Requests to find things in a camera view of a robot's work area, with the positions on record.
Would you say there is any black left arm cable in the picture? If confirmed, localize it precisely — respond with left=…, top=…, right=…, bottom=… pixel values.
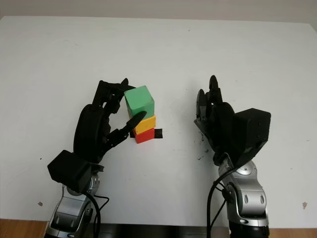
left=84, top=190, right=110, bottom=238

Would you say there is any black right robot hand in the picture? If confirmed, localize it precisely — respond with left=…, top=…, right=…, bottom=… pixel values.
left=194, top=75, right=238, bottom=166

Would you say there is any black tape strip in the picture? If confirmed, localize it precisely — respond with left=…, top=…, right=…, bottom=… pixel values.
left=128, top=127, right=164, bottom=139

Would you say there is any green wooden cube block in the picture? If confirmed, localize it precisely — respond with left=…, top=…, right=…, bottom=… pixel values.
left=123, top=85, right=156, bottom=122

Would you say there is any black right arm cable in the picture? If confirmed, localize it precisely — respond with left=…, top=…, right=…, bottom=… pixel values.
left=206, top=166, right=236, bottom=238

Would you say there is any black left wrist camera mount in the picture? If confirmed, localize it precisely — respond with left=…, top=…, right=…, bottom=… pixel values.
left=47, top=149, right=105, bottom=193

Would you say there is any yellow wooden cube block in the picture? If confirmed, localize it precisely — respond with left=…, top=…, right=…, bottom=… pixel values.
left=133, top=115, right=157, bottom=134

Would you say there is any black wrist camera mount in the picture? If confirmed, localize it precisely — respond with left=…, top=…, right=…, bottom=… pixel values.
left=232, top=108, right=272, bottom=167
left=47, top=149, right=105, bottom=193

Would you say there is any red wooden cube block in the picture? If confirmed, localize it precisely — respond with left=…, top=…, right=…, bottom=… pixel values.
left=133, top=128, right=156, bottom=144

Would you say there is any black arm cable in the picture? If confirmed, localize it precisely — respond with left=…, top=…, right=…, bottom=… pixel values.
left=206, top=166, right=236, bottom=238
left=84, top=190, right=110, bottom=238

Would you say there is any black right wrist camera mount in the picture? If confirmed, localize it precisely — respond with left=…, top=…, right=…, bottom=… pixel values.
left=232, top=108, right=272, bottom=167

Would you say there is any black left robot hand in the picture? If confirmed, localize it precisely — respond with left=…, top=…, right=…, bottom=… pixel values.
left=73, top=78, right=148, bottom=172

